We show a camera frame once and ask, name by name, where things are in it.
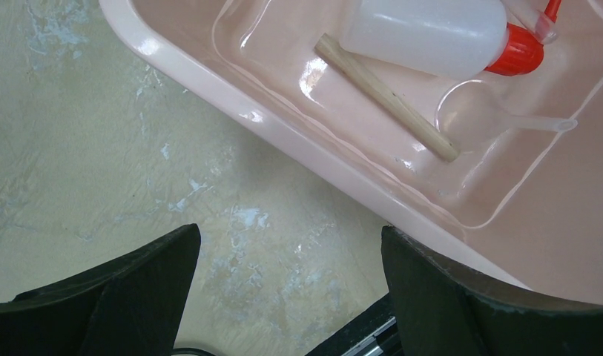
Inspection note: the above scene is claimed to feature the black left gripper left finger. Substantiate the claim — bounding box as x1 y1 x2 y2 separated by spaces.
0 224 201 355

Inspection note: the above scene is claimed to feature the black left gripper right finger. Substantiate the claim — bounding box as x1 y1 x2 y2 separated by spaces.
381 226 603 355

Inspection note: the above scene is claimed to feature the pink plastic bin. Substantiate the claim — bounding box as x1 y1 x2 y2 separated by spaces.
100 1 603 304

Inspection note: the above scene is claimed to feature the thick wooden dowel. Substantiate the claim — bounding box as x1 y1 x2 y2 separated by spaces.
314 33 461 162

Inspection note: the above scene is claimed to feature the red capped wash bottle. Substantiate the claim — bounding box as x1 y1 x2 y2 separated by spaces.
338 0 546 79

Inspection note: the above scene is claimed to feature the aluminium frame rail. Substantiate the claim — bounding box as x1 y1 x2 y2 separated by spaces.
307 294 404 356

